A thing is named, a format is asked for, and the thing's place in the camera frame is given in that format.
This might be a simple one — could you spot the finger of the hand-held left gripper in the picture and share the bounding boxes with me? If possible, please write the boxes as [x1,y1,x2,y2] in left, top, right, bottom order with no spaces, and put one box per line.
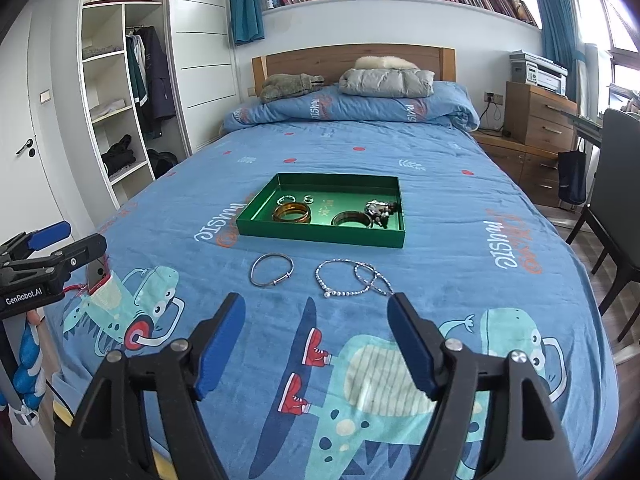
[50,234,108,276]
[0,221,72,261]

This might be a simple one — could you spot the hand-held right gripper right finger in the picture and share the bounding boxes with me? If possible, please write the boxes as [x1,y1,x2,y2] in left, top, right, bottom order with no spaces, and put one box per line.
[386,292,581,480]

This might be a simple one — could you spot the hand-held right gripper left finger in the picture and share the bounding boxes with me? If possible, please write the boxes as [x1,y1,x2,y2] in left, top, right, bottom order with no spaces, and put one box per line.
[54,292,247,480]

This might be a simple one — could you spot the silver bead bracelet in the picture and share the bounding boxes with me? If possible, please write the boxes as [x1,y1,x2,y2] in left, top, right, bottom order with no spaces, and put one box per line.
[352,260,396,297]

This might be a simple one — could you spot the plain silver bangle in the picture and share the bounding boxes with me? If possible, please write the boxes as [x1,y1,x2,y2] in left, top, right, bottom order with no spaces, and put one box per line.
[250,253,293,288]

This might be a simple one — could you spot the pearl bead bracelet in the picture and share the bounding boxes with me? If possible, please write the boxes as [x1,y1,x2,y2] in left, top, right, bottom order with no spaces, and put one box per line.
[315,258,373,298]

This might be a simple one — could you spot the brown beaded bracelet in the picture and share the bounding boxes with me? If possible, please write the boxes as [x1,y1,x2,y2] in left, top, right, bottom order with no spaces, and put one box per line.
[376,202,401,227]

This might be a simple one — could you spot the dark brown bangle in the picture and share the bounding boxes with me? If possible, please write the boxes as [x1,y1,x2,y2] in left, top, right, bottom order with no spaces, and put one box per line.
[331,211,373,229]

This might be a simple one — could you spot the green shallow tray box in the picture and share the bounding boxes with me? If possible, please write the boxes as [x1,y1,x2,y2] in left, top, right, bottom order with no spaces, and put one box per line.
[236,172,406,250]

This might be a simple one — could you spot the amber resin bangle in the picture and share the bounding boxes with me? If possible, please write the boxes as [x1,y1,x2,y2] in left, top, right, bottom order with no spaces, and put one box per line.
[272,201,312,224]

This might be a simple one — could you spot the white door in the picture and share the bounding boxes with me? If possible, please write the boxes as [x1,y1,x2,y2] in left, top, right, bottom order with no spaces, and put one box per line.
[0,0,96,241]

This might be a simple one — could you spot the black folded clothes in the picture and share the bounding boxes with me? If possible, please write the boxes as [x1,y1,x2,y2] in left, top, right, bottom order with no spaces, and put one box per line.
[101,134,137,177]

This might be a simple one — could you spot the black bag in wardrobe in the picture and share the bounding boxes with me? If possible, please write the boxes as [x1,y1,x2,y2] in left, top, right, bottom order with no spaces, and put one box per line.
[147,149,177,178]

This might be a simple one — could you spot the blue dinosaur bed sheet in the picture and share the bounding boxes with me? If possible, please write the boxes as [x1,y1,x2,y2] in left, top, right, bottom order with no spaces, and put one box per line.
[45,125,621,480]

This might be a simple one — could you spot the yellow under sheet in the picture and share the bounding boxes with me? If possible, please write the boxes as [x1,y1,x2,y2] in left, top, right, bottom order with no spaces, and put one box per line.
[52,400,76,433]

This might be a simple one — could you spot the folded white cloth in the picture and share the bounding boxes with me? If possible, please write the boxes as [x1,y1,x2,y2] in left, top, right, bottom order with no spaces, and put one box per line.
[90,99,126,121]

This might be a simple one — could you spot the hanging dark clothes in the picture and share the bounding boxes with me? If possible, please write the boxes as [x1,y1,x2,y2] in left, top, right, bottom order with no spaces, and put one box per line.
[125,25,176,138]

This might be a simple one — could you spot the folded grey cloth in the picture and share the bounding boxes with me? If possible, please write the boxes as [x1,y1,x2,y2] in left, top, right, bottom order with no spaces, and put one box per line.
[82,42,126,60]

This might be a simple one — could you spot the low wooden cabinet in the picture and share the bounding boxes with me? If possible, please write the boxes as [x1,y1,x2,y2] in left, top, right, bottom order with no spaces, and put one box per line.
[472,129,576,206]

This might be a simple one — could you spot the white wardrobe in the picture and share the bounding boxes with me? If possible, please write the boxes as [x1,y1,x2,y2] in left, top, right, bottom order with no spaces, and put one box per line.
[80,0,238,211]

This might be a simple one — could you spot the black tote bag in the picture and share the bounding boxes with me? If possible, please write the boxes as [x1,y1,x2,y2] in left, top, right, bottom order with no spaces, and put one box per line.
[557,150,587,206]

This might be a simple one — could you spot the folded blue quilt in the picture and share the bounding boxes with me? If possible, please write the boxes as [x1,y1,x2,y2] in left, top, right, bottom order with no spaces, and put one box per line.
[222,80,481,133]

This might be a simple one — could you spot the grey chair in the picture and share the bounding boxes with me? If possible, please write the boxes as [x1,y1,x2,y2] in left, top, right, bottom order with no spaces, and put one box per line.
[565,107,640,343]

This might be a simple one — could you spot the grey-brown plush cloth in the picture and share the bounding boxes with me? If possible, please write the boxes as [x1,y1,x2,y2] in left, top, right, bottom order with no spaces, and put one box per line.
[260,73,325,103]

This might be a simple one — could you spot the wooden drawer chest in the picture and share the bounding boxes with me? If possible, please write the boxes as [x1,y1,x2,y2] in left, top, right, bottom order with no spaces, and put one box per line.
[505,81,581,148]

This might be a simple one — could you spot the grey puffer jacket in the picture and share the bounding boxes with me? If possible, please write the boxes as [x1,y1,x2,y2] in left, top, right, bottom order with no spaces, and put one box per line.
[338,66,435,98]

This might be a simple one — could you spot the white fur cloth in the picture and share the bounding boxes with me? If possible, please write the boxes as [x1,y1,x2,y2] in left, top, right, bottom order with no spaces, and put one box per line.
[354,55,418,71]

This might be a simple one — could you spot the wooden headboard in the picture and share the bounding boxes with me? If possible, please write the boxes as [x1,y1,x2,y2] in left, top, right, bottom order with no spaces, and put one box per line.
[251,45,457,101]

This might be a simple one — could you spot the blue curtain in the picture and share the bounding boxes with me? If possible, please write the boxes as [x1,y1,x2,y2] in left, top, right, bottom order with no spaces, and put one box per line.
[227,0,266,46]
[527,0,578,91]

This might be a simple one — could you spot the white printer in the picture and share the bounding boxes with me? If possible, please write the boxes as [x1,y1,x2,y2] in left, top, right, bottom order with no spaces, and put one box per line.
[510,50,569,97]

